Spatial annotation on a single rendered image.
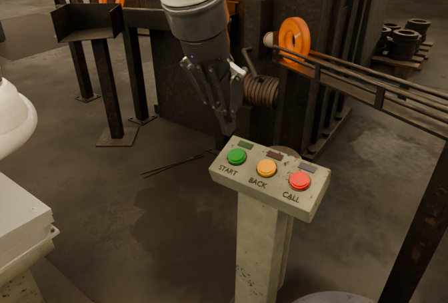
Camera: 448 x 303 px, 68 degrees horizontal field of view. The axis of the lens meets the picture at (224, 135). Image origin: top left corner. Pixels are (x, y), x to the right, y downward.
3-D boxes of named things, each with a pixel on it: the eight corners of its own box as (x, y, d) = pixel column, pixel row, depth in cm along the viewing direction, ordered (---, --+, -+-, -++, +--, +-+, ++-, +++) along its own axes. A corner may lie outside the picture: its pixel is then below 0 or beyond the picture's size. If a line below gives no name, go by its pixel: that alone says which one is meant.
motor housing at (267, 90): (240, 164, 171) (243, 64, 143) (279, 180, 161) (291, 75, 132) (226, 177, 162) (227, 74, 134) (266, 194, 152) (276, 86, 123)
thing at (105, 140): (97, 128, 202) (67, 2, 164) (140, 128, 202) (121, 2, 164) (85, 146, 185) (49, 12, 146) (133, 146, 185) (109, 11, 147)
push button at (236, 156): (234, 150, 77) (233, 144, 75) (249, 155, 75) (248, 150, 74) (225, 162, 75) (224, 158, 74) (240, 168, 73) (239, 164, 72)
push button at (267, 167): (263, 160, 73) (262, 156, 72) (279, 166, 71) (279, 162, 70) (254, 174, 71) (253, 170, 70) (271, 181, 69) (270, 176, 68)
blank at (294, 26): (291, 68, 122) (283, 70, 121) (282, 28, 123) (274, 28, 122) (315, 54, 107) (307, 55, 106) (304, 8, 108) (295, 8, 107)
